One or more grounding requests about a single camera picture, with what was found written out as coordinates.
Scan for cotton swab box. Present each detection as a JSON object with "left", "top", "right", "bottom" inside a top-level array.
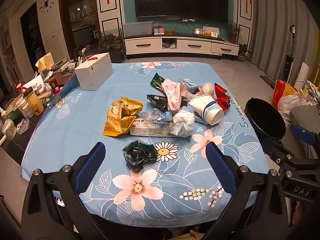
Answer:
[{"left": 2, "top": 119, "right": 17, "bottom": 140}]

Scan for black trash bin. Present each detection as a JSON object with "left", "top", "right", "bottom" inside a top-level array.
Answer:
[{"left": 244, "top": 97, "right": 287, "bottom": 140}]

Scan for small potted plant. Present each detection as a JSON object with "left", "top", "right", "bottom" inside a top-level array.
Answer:
[{"left": 237, "top": 43, "right": 252, "bottom": 62}]

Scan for clear packaging with white label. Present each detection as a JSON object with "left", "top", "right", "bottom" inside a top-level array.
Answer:
[{"left": 130, "top": 110, "right": 194, "bottom": 138}]

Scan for black television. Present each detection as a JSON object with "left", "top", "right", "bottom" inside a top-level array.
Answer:
[{"left": 134, "top": 0, "right": 229, "bottom": 22}]

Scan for white paper roll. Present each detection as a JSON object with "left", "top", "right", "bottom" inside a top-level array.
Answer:
[{"left": 292, "top": 61, "right": 312, "bottom": 90}]

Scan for black wall clock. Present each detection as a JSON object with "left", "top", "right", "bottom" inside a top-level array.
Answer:
[{"left": 40, "top": 0, "right": 57, "bottom": 14}]

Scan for green snack packet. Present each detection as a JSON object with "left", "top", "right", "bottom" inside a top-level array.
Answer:
[
  {"left": 149, "top": 72, "right": 167, "bottom": 90},
  {"left": 146, "top": 94, "right": 188, "bottom": 112}
]

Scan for bushy green plant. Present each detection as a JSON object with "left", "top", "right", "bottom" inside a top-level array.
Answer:
[{"left": 98, "top": 34, "right": 123, "bottom": 52}]

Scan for white storage box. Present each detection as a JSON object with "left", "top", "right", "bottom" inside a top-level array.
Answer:
[{"left": 74, "top": 52, "right": 113, "bottom": 91}]

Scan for tall potted plant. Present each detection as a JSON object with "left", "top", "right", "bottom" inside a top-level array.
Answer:
[{"left": 227, "top": 21, "right": 243, "bottom": 44}]

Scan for yellow snack bag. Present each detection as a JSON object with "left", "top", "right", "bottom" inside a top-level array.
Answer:
[{"left": 102, "top": 96, "right": 144, "bottom": 137}]

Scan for dark green crumpled wrapper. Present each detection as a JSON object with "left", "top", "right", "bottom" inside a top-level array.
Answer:
[{"left": 122, "top": 140, "right": 157, "bottom": 173}]

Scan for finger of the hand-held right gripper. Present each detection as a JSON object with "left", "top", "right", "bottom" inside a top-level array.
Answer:
[
  {"left": 261, "top": 137, "right": 300, "bottom": 170},
  {"left": 292, "top": 125, "right": 320, "bottom": 153}
]

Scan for red snack wrapper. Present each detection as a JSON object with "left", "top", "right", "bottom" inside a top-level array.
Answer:
[{"left": 214, "top": 82, "right": 234, "bottom": 114}]

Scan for white paper cup blue stripes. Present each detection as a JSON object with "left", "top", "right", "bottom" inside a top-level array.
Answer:
[{"left": 188, "top": 94, "right": 225, "bottom": 126}]

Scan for crumpled white tissue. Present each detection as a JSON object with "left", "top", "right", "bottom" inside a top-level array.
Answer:
[{"left": 173, "top": 109, "right": 195, "bottom": 125}]

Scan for upright vacuum cleaner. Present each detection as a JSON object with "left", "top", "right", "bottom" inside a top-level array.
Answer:
[{"left": 285, "top": 25, "right": 295, "bottom": 83}]

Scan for yellow cloth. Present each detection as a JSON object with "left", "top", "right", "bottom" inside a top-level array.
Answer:
[{"left": 35, "top": 52, "right": 54, "bottom": 72}]

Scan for grey chair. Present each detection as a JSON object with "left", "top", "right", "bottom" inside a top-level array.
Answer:
[{"left": 289, "top": 105, "right": 320, "bottom": 155}]

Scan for orange shopping bag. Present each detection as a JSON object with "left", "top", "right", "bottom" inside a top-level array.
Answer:
[{"left": 272, "top": 79, "right": 299, "bottom": 109}]

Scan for red jar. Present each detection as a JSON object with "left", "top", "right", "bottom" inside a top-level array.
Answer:
[{"left": 48, "top": 77, "right": 58, "bottom": 93}]

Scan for clear storage bin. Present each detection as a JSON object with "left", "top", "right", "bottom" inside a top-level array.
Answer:
[{"left": 122, "top": 21, "right": 154, "bottom": 37}]

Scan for blue floral tablecloth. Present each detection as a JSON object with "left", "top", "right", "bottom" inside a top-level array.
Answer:
[{"left": 21, "top": 61, "right": 269, "bottom": 228}]

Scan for black plant stand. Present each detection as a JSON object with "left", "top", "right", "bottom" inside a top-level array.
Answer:
[{"left": 107, "top": 48, "right": 125, "bottom": 63}]

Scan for large white plastic bag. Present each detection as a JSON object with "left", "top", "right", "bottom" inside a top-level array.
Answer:
[{"left": 277, "top": 91, "right": 310, "bottom": 120}]

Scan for yellow can brown lid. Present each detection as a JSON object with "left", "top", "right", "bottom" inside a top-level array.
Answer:
[{"left": 23, "top": 87, "right": 45, "bottom": 117}]

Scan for green bowl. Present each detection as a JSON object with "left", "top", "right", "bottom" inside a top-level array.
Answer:
[{"left": 2, "top": 99, "right": 22, "bottom": 121}]

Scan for brown floor mat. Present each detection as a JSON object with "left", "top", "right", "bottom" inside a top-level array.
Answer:
[{"left": 260, "top": 75, "right": 275, "bottom": 88}]

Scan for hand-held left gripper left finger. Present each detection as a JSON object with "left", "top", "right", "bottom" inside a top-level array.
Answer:
[{"left": 21, "top": 142, "right": 110, "bottom": 240}]

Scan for white television cabinet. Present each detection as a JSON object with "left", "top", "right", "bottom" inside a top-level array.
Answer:
[{"left": 124, "top": 34, "right": 239, "bottom": 60}]

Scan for white pill bottle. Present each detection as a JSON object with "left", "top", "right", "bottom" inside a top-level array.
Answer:
[{"left": 21, "top": 99, "right": 34, "bottom": 118}]

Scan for pink plastic wrapper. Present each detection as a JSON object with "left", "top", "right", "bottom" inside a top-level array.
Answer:
[{"left": 161, "top": 78, "right": 188, "bottom": 113}]

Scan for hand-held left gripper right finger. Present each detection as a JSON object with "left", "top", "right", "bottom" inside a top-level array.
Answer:
[{"left": 200, "top": 141, "right": 295, "bottom": 240}]

